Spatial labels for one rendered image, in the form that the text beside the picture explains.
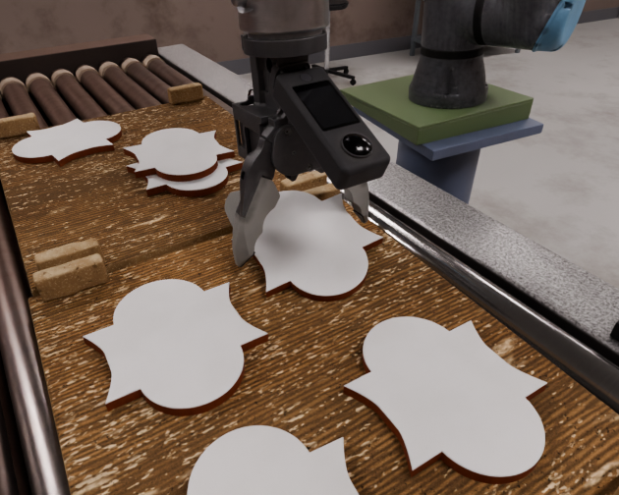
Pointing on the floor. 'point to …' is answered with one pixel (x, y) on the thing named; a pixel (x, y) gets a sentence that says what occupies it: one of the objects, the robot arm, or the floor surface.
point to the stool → (329, 44)
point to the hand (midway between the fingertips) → (309, 247)
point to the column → (454, 154)
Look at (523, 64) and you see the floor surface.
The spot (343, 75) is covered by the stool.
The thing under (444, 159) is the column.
